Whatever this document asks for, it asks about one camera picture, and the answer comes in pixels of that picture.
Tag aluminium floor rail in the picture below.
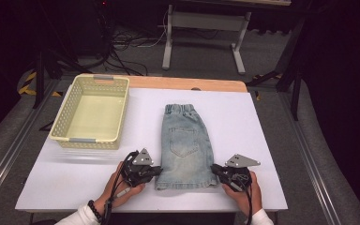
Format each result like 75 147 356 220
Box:
0 79 60 215
277 93 346 225

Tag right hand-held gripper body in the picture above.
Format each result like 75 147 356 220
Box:
219 153 262 193

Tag left hand-held gripper black cable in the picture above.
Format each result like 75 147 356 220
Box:
101 150 139 225

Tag wooden table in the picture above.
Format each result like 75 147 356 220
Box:
76 73 248 94

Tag hand-held gripper black cable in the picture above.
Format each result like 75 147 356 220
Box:
101 150 139 225
244 187 255 225

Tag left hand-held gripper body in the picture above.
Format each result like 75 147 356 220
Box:
120 147 158 188

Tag person's right hand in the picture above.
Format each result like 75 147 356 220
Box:
221 170 263 218

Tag pale yellow plastic basket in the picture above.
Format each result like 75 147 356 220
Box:
48 74 131 150

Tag white metal desk frame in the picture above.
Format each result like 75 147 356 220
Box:
161 3 252 76

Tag person's left hand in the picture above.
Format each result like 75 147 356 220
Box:
95 160 146 214

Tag black metal stand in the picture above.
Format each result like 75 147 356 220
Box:
246 12 308 122
31 0 87 111

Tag light blue denim shorts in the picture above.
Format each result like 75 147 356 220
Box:
154 103 218 191

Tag black bead bracelet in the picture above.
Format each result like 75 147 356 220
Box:
87 200 103 223

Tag right hand-held gripper black cable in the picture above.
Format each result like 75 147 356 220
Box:
244 187 255 225

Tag bundle of black floor cables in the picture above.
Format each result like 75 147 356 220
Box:
101 12 170 78

